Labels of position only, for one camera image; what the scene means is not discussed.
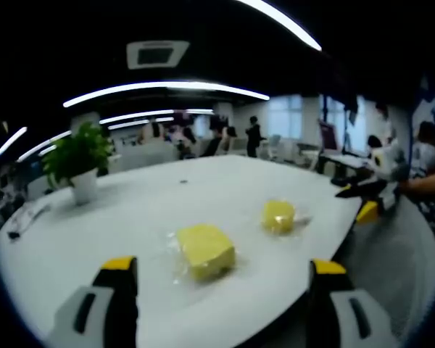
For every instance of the ceiling light strip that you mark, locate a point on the ceiling light strip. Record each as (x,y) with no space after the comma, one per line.
(282,21)
(163,90)

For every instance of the green potted plant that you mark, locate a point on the green potted plant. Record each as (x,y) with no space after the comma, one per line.
(80,159)

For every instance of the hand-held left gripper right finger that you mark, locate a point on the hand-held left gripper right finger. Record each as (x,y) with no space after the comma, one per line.
(333,301)

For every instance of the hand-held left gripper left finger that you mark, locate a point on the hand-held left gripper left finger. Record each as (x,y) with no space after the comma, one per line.
(110,297)

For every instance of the large yellow silicone block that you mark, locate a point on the large yellow silicone block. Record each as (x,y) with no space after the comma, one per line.
(207,252)

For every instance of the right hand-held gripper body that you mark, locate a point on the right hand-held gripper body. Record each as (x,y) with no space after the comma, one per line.
(386,163)

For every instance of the ceiling air conditioner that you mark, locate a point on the ceiling air conditioner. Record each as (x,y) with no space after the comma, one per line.
(156,53)

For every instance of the small yellow silicone block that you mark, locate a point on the small yellow silicone block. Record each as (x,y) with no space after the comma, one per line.
(277,216)

